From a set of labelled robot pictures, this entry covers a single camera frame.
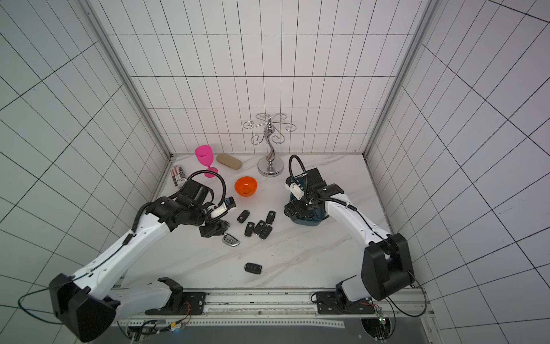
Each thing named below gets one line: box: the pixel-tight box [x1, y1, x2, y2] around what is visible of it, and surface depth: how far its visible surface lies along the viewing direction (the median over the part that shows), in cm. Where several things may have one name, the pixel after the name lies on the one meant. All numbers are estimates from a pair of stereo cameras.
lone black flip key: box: [244, 262, 263, 275], surface depth 81 cm
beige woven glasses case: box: [216, 153, 243, 170], surface depth 116 cm
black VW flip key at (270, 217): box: [265, 210, 276, 225], surface depth 96 cm
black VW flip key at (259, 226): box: [253, 220, 266, 235], surface depth 92 cm
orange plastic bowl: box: [234, 176, 258, 198], surface depth 104 cm
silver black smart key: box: [222, 233, 241, 248], surface depth 89 cm
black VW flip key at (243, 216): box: [236, 209, 250, 224], surface depth 95 cm
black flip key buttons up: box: [259, 224, 273, 240], surface depth 91 cm
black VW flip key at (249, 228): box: [244, 222, 255, 237], surface depth 92 cm
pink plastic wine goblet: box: [194, 144, 219, 179], surface depth 104 cm
